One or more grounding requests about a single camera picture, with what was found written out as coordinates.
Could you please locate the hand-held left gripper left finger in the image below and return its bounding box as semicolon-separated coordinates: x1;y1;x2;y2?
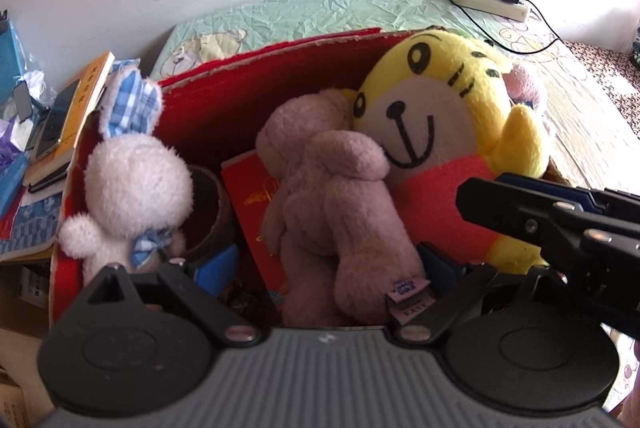
75;244;262;349

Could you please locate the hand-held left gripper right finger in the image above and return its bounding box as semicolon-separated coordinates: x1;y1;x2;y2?
397;242;566;349

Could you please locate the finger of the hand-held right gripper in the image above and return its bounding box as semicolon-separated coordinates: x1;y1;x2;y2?
495;173;608;213
456;178;586;255

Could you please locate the white rabbit plush checked bow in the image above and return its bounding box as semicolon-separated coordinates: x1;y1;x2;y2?
59;60;196;283

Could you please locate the pink plush bear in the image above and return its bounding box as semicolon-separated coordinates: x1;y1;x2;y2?
255;88;432;328

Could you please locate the yellow tiger plush toy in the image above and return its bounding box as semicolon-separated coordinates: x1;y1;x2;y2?
350;30;551;276

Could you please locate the red cardboard box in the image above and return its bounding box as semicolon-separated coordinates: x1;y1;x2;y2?
50;26;568;330

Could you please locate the brown round basket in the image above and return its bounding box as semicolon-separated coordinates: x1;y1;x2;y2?
181;165;237;259

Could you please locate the red envelope gold print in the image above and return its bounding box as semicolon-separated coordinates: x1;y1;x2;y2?
220;150;287;305

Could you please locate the brown floral tablecloth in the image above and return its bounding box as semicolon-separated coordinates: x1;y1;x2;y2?
565;40;640;135

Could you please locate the blue patterned cloth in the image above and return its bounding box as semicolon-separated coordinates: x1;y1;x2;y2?
0;197;67;259

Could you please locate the dark book stack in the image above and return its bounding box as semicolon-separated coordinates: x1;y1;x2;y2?
22;158;72;195

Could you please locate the yellow book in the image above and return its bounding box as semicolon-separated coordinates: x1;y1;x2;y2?
31;52;116;169

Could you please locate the smartphone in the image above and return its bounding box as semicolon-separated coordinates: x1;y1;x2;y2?
34;80;84;159

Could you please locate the blue pencil case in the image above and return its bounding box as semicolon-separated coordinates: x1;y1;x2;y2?
0;153;29;219

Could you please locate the blue bag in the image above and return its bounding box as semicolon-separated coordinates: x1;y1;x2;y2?
0;10;32;104

